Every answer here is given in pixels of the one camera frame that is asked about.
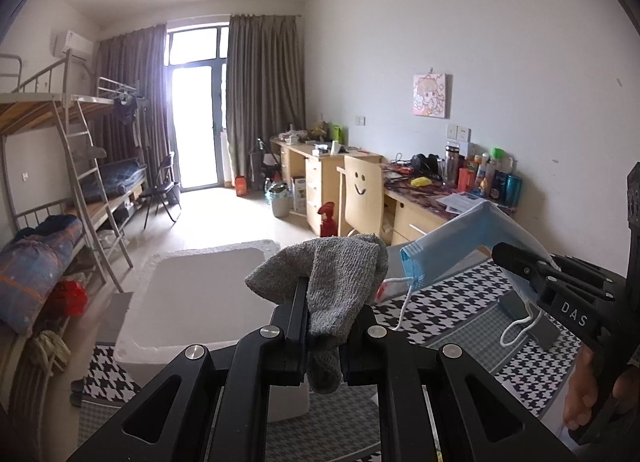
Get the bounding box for glass balcony door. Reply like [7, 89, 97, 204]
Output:
[165, 24, 231, 193]

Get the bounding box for white foam box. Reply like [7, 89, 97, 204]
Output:
[114, 239, 313, 424]

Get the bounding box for white air conditioner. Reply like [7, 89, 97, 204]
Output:
[52, 30, 95, 61]

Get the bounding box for steel thermos bottle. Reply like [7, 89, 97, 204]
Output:
[444, 142, 460, 185]

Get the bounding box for hanging dark clothes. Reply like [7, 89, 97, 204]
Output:
[112, 93, 138, 123]

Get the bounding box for wooden desk with patterned cover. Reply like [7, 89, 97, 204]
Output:
[336, 162, 521, 263]

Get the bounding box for beige cloth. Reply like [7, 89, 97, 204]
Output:
[27, 329, 72, 378]

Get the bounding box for cluster of toiletry bottles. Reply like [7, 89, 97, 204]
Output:
[457, 147, 524, 207]

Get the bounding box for dark blue bedding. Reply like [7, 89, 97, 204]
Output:
[82, 159, 148, 203]

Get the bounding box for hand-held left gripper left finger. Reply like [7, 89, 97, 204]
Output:
[65, 276, 311, 462]

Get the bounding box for wooden chair with smiley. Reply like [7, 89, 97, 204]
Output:
[339, 154, 386, 243]

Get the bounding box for black headphones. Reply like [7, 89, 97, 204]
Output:
[410, 154, 441, 175]

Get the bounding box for grey metal bunk bed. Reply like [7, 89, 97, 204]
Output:
[75, 76, 151, 237]
[0, 52, 133, 343]

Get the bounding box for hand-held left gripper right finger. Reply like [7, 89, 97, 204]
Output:
[342, 304, 576, 462]

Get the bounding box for brown curtain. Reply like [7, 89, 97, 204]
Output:
[95, 24, 171, 177]
[226, 14, 307, 187]

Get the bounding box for white bottle with red pump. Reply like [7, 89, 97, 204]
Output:
[317, 201, 340, 239]

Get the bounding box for pink cartoon wall picture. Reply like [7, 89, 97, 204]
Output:
[412, 72, 447, 119]

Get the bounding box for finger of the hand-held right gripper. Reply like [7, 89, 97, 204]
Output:
[491, 242, 628, 343]
[502, 292, 561, 350]

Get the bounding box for red plastic bag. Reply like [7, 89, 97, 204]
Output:
[47, 281, 88, 317]

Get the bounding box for blue face mask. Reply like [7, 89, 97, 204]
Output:
[392, 199, 563, 350]

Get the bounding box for grey knitted sock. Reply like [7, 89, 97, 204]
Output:
[245, 234, 389, 395]

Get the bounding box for blue plaid quilt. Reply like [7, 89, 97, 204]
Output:
[0, 216, 85, 335]

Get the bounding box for black folding chair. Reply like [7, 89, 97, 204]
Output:
[137, 152, 183, 229]

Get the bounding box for printed paper sheet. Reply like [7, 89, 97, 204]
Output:
[435, 192, 483, 215]

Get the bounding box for black folding cart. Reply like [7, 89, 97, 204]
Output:
[250, 139, 281, 193]

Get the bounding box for houndstooth blanket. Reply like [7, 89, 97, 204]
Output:
[70, 247, 586, 462]

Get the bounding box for person's right hand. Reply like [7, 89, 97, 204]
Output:
[562, 342, 597, 432]

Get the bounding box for plain wooden desk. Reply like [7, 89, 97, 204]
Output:
[270, 136, 385, 237]

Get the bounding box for white bucket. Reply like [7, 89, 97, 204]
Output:
[270, 182, 295, 219]

